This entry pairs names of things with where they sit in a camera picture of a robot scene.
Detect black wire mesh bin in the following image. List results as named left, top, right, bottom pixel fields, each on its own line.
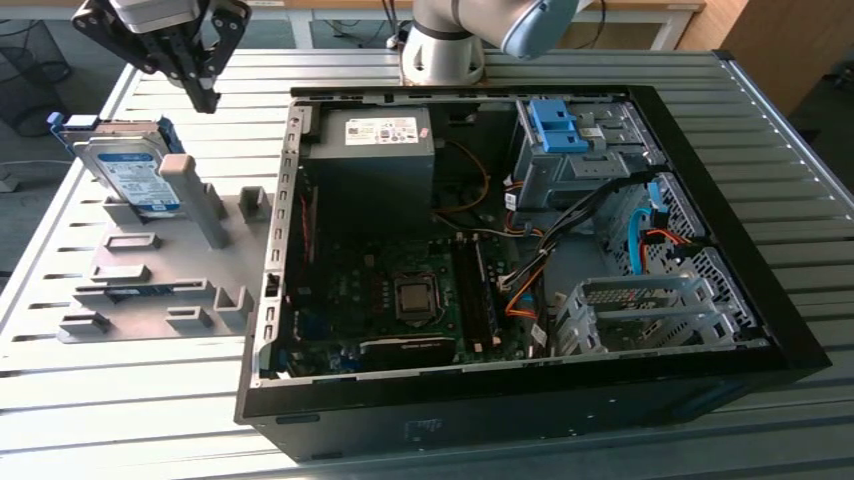
left=0, top=44, right=73, bottom=139

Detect black CPU socket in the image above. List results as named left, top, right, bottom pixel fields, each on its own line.
left=390, top=270, right=443, bottom=327

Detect brown wooden cabinet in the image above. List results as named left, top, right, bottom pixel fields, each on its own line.
left=676, top=0, right=854, bottom=119

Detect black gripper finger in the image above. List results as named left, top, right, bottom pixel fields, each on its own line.
left=197, top=0, right=255, bottom=92
left=69, top=0, right=220, bottom=114

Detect black PC case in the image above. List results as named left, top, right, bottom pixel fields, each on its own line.
left=231, top=83, right=834, bottom=464

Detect green motherboard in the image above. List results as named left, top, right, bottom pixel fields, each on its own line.
left=289, top=233, right=539, bottom=377

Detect blue data wire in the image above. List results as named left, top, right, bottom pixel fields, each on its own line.
left=626, top=180, right=670, bottom=277

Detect silver CPU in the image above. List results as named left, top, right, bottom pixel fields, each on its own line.
left=398, top=283, right=434, bottom=314

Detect silver optical drive cage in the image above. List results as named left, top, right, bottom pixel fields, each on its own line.
left=511, top=98, right=668, bottom=214

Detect blue plastic drive latch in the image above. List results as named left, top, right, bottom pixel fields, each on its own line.
left=528, top=99, right=592, bottom=155

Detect silver disk bay cage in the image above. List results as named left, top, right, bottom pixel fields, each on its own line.
left=551, top=272, right=743, bottom=357

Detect white frame desk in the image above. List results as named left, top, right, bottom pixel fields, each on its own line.
left=252, top=0, right=708, bottom=51

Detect blue RAM stick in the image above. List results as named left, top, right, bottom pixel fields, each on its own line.
left=99, top=284, right=176, bottom=302

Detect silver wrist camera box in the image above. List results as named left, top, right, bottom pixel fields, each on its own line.
left=109, top=0, right=203, bottom=34

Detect red twisted wire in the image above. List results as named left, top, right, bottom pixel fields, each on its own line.
left=298, top=188, right=320, bottom=267

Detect red wires with white tag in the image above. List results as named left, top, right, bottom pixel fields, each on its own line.
left=500, top=174, right=546, bottom=240

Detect grey power supply unit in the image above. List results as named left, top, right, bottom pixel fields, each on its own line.
left=303, top=104, right=440, bottom=231

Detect yellow wire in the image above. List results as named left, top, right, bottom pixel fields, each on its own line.
left=431, top=139, right=494, bottom=217

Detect orange red power wire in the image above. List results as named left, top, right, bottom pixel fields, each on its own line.
left=636, top=228, right=710, bottom=275

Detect hard disk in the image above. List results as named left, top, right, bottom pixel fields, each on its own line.
left=47, top=113, right=188, bottom=221

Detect grey parts rack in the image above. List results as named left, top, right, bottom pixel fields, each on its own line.
left=56, top=153, right=276, bottom=345

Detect black cable bundle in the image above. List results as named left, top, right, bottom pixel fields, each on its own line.
left=494, top=171, right=654, bottom=295

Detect black graphics card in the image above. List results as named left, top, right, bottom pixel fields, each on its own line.
left=358, top=334, right=459, bottom=372

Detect white floor cable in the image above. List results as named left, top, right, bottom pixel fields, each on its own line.
left=0, top=158, right=75, bottom=174

